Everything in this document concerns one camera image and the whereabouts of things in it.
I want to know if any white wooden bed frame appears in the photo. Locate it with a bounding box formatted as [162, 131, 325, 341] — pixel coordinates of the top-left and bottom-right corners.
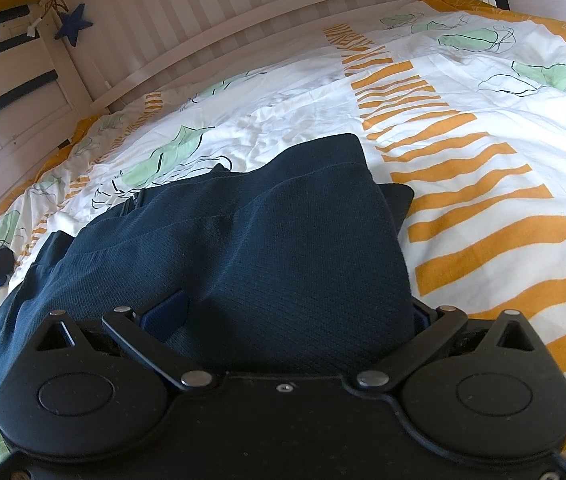
[0, 0, 566, 256]

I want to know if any black zip hoodie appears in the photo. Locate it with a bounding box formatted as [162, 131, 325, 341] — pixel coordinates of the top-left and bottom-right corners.
[0, 133, 416, 386]

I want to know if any blue star decoration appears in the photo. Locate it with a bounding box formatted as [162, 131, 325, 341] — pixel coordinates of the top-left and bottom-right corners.
[54, 3, 94, 44]

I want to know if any white leaf printed duvet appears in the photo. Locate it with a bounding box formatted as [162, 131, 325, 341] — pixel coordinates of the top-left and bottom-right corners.
[0, 0, 566, 461]

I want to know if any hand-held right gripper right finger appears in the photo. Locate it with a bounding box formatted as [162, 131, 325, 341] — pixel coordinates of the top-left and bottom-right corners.
[347, 300, 538, 392]

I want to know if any white cable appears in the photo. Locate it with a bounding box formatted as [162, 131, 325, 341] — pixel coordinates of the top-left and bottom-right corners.
[89, 54, 114, 92]

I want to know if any black rail padding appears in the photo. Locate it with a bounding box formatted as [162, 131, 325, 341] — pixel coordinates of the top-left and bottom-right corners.
[0, 72, 60, 122]

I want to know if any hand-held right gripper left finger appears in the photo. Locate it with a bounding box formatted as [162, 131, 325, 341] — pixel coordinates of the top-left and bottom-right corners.
[33, 290, 220, 392]

